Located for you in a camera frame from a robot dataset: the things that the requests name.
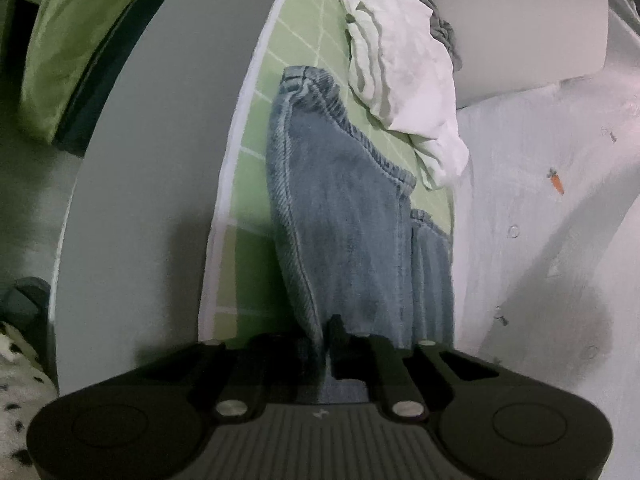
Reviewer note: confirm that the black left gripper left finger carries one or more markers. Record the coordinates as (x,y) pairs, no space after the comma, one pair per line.
(153,422)

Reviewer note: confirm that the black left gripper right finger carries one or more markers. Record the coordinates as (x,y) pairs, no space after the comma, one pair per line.
(488,422)

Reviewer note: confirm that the blue denim jeans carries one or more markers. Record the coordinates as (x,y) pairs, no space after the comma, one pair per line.
(349,242)

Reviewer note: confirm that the spotted white fabric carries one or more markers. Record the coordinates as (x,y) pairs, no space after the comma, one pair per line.
(25,390)

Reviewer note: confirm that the green grid cutting mat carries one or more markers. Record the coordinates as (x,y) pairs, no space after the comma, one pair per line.
(242,291)

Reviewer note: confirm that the light blue carrot print sheet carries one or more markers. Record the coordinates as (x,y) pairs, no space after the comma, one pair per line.
(548,228)

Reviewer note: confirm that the white folded garment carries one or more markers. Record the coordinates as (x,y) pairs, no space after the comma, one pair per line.
(405,77)

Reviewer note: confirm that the white rounded board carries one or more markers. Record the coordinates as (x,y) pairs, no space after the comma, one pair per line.
(515,45)

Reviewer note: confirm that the grey garment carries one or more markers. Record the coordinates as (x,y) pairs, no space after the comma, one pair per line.
(442,31)

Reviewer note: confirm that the green curtain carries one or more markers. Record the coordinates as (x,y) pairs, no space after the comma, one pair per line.
(65,35)

